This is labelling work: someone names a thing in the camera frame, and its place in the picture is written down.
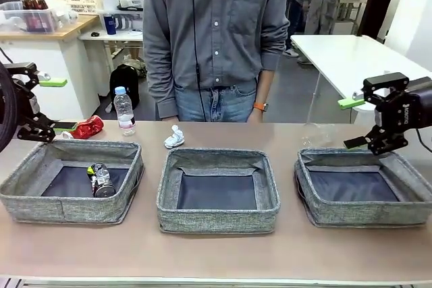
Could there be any person in grey shirt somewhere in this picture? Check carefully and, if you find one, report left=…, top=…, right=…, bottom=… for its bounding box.
left=142, top=0, right=291, bottom=123

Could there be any crushed clear plastic cup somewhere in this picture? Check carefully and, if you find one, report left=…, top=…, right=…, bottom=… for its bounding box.
left=301, top=121, right=333, bottom=149

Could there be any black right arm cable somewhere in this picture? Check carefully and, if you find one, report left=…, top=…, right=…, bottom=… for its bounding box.
left=416, top=128, right=432, bottom=154

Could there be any dark blue bottle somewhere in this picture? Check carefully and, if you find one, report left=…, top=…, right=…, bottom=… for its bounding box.
left=103, top=13, right=118, bottom=36

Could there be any crushed silver black can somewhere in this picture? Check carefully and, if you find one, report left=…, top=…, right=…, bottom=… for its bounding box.
left=86, top=163, right=116, bottom=198

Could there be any clear plastic storage box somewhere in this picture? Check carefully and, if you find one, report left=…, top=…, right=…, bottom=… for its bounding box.
left=0, top=1, right=60, bottom=34

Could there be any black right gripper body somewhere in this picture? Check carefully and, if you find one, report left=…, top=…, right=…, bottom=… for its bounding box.
left=375, top=77, right=432, bottom=137

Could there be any clear bottle pink label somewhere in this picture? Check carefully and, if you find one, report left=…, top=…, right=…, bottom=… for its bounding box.
left=113, top=86, right=136, bottom=136

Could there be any white plastic crate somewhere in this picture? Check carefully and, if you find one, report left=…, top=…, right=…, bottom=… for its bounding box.
left=62, top=0, right=104, bottom=16

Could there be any person's left forearm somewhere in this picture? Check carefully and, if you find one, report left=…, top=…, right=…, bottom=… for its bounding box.
left=250, top=69, right=271, bottom=105

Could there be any crushed red can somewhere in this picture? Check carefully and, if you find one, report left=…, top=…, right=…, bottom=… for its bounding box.
left=69, top=115, right=104, bottom=140

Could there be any thin black chest cable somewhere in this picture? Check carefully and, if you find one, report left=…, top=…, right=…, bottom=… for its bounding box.
left=190, top=0, right=203, bottom=122

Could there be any person's right forearm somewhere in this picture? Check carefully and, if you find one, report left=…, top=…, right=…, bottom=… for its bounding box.
left=144, top=41, right=178, bottom=122

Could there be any white desk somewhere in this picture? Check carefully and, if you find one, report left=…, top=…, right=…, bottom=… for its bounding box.
left=79, top=29, right=145, bottom=76

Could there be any white table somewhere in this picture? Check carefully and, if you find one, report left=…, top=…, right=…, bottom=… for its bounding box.
left=290, top=34, right=432, bottom=123

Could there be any light wood table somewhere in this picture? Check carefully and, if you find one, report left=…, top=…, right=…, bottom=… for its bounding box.
left=0, top=14, right=101, bottom=120

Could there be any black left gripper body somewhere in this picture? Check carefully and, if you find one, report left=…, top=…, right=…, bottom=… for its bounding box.
left=10, top=77, right=40, bottom=125

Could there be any grey fabric basket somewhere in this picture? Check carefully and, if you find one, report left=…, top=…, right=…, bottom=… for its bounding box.
left=0, top=138, right=145, bottom=225
left=156, top=147, right=281, bottom=234
left=293, top=147, right=432, bottom=229

